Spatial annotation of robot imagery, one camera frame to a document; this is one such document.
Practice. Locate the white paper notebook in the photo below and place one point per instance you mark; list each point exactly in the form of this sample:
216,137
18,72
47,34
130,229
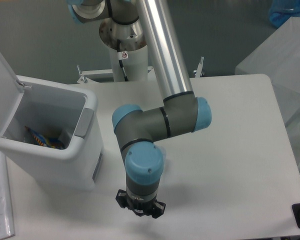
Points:
7,227

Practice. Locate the white trash can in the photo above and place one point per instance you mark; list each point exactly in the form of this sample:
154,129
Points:
51,131

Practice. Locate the blue plastic bag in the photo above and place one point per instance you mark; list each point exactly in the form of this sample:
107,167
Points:
281,10

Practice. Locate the white pedestal base bracket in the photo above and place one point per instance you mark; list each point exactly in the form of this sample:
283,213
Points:
107,76

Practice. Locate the colourful snack wrapper in bin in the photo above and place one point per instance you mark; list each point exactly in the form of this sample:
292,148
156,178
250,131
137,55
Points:
44,141

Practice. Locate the translucent plastic box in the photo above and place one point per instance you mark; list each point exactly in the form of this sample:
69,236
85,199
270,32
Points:
278,57

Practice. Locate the crushed clear plastic bottle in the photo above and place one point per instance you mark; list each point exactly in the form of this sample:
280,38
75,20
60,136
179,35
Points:
164,154

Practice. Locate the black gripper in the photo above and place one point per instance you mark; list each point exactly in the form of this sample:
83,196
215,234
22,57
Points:
143,205

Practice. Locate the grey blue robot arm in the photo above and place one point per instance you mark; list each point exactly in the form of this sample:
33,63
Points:
127,26

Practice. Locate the white trash can lid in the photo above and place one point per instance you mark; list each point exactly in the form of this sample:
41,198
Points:
11,94

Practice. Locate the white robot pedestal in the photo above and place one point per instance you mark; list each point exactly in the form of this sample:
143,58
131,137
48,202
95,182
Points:
130,65

